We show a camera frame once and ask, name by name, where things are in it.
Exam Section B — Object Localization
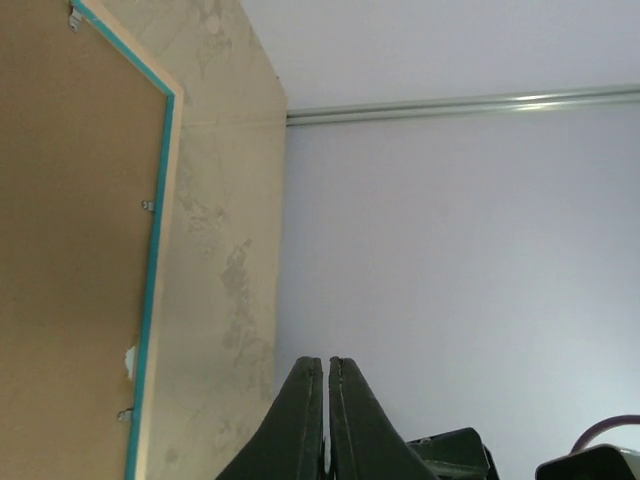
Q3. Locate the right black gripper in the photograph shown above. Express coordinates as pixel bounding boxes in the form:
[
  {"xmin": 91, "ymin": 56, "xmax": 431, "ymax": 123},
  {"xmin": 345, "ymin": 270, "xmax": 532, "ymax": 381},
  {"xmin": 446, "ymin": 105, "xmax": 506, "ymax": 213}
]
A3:
[{"xmin": 407, "ymin": 427, "xmax": 499, "ymax": 480}]

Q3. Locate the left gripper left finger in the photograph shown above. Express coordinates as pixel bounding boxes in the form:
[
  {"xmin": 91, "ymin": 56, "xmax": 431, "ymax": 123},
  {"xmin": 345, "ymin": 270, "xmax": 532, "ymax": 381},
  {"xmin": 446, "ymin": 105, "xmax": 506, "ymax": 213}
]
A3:
[{"xmin": 218, "ymin": 356, "xmax": 324, "ymax": 480}]

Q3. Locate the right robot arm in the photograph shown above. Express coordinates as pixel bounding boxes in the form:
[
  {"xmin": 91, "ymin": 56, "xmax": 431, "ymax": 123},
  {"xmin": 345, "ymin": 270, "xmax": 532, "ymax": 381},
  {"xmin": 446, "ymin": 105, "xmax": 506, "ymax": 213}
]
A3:
[{"xmin": 407, "ymin": 427, "xmax": 639, "ymax": 480}]

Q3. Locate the teal wooden picture frame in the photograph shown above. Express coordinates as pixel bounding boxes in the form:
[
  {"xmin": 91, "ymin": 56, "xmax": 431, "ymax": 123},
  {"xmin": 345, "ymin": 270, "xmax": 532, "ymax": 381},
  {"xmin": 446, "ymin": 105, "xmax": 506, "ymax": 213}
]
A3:
[{"xmin": 1, "ymin": 1, "xmax": 183, "ymax": 479}]

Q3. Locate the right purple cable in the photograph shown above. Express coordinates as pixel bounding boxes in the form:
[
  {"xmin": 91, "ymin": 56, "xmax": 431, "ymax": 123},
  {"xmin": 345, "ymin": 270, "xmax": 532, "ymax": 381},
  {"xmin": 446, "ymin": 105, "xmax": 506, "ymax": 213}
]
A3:
[{"xmin": 569, "ymin": 413, "xmax": 640, "ymax": 456}]

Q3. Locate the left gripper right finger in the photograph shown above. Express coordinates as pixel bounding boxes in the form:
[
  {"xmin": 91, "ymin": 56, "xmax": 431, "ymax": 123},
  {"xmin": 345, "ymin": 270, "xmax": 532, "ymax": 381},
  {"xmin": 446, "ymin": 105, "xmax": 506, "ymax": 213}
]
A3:
[{"xmin": 329, "ymin": 357, "xmax": 436, "ymax": 480}]

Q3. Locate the right aluminium corner post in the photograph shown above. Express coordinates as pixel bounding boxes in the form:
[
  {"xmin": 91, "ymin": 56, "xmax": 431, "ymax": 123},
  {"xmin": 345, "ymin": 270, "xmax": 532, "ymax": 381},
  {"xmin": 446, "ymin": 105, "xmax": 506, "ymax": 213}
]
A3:
[{"xmin": 286, "ymin": 84, "xmax": 639, "ymax": 127}]

